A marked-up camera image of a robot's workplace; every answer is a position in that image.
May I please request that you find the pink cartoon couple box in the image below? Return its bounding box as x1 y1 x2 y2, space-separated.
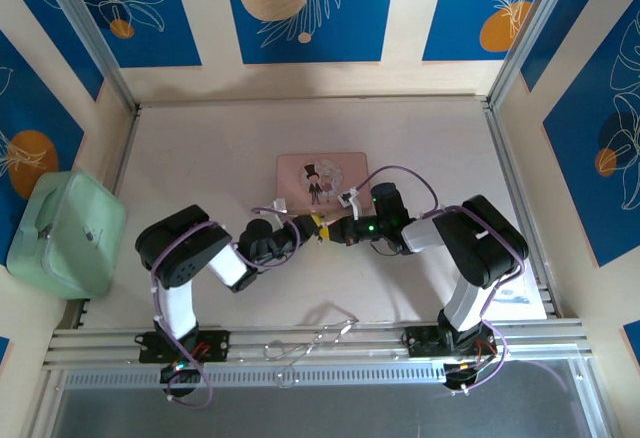
276 152 374 217

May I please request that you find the small circuit board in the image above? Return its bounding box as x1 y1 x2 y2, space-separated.
159 360 204 387
443 360 484 392

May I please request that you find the white printed paper sheet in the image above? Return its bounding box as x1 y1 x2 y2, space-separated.
492 275 549 320

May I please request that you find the mint green zip case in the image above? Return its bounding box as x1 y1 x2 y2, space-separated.
5 171 127 301

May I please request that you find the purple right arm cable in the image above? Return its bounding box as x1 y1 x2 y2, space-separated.
360 165 529 394

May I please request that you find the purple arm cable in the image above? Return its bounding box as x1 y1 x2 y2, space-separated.
360 165 529 394
149 206 301 410

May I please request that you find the bent metal wire hook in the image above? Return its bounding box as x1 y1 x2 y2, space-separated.
263 315 360 389

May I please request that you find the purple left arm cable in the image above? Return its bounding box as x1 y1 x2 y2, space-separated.
149 206 301 410

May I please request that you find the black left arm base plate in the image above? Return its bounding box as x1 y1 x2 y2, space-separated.
137 330 231 364

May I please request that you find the aluminium side rail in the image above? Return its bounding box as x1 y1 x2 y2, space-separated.
483 100 559 320
62 105 142 329

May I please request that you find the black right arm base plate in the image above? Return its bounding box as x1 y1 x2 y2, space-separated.
405 325 501 359

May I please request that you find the grey slotted cable duct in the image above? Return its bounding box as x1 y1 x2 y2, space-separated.
62 363 449 390

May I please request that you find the aluminium front rail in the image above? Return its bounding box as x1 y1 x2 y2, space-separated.
42 318 596 373

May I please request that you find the aluminium upright post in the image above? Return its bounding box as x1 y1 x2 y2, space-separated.
37 0 140 112
487 0 584 112

